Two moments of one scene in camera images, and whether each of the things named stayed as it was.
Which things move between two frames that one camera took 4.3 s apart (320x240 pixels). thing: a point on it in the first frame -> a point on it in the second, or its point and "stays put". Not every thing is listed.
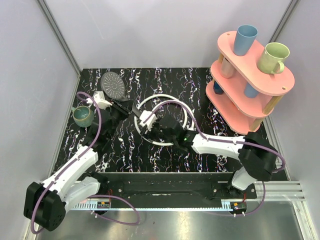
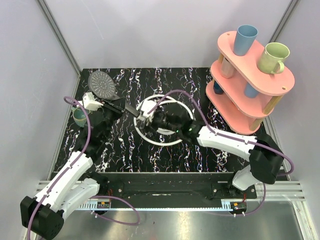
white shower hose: (178, 101) stays put
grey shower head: (113, 84) -> (103, 85)
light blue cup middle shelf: (249, 91) stays put
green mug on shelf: (270, 60) stays put
